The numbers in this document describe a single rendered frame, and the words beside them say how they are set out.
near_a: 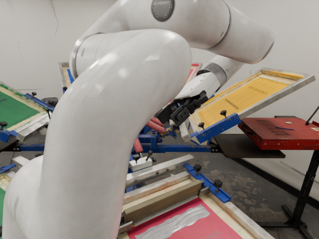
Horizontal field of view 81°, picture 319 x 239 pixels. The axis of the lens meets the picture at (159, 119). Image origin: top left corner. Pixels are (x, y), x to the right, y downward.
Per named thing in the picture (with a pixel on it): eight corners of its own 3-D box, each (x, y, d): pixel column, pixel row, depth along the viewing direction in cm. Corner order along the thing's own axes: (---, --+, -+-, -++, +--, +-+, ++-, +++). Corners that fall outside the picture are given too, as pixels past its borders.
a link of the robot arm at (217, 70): (196, 67, 55) (190, 73, 54) (216, 59, 46) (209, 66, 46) (210, 87, 57) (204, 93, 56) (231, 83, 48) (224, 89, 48)
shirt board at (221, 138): (258, 141, 179) (260, 133, 176) (284, 165, 141) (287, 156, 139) (120, 140, 181) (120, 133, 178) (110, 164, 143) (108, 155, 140)
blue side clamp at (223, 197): (229, 207, 94) (231, 196, 92) (222, 211, 92) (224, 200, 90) (192, 175, 119) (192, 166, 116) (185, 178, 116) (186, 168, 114)
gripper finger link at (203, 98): (196, 89, 48) (182, 104, 47) (214, 87, 41) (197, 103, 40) (199, 93, 48) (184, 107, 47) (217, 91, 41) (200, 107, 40)
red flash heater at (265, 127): (300, 128, 177) (304, 116, 173) (345, 152, 134) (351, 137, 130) (236, 127, 178) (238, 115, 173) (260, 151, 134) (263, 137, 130)
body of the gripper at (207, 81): (192, 71, 54) (165, 95, 51) (214, 62, 45) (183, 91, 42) (206, 91, 56) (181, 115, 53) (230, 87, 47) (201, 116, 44)
